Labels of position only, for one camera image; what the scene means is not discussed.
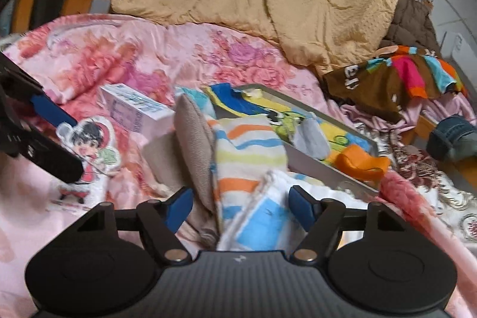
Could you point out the beige ribbed sock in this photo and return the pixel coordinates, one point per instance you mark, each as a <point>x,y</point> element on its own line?
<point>193,146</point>

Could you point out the white cardboard box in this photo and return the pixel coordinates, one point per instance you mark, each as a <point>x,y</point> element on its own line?
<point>138,109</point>

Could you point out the white blue patch cloth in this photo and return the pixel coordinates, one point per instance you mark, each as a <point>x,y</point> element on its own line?
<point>261,221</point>

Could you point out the pink floral bed quilt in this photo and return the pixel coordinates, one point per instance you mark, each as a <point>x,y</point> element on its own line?
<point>149,42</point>

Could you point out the lilac cloth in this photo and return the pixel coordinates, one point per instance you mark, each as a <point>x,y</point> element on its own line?
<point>443,105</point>

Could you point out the grey rectangular tray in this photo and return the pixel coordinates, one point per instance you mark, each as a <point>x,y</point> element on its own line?
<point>320,166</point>

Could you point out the light blue white packet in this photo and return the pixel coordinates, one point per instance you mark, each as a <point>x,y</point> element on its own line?
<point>193,96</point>

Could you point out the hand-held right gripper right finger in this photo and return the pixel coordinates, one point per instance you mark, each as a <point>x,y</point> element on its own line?
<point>301,209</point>

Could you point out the yellow blue cartoon towel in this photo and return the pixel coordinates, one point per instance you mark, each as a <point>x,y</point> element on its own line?
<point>290,117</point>

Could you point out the brown white patterned blanket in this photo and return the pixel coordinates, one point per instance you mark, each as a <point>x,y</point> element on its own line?
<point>428,172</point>

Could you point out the brown quilted jacket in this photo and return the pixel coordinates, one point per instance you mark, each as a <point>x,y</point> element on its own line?
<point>410,23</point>

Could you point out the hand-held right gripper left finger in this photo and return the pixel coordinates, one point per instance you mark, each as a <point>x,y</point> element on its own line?
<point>182,208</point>

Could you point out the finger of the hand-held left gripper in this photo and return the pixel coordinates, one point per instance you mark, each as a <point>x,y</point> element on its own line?
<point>52,111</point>
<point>56,161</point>

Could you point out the wooden bed frame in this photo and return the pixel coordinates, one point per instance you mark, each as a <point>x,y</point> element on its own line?
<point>419,130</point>

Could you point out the blue jeans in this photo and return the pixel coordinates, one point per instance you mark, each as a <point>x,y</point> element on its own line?
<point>451,135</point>

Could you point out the brown multicoloured striped garment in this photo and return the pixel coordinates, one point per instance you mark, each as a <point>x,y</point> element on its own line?
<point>372,87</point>

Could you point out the white air conditioner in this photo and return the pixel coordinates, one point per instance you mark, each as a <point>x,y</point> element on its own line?
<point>456,44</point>

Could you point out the cartoon boy sticker card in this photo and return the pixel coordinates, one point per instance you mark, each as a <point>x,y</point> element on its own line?
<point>93,143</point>

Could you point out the orange cloth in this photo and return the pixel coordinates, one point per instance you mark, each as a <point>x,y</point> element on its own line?
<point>357,163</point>

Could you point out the grey sock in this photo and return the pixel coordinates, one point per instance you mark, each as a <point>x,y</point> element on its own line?
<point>311,139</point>

